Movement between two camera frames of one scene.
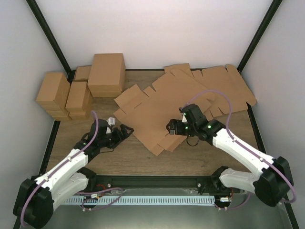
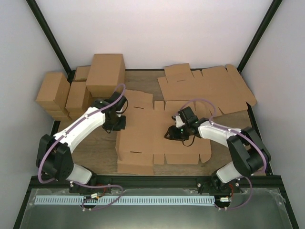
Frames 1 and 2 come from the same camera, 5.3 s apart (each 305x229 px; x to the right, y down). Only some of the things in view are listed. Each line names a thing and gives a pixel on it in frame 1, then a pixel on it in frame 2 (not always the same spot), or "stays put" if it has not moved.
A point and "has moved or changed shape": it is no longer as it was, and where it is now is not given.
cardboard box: (79, 102) stays put
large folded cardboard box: (106, 77) stays put
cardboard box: (147, 113) has moved or changed shape
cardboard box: (53, 94) stays put
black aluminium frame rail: (112, 182) stays put
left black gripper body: (112, 141) -> (115, 124)
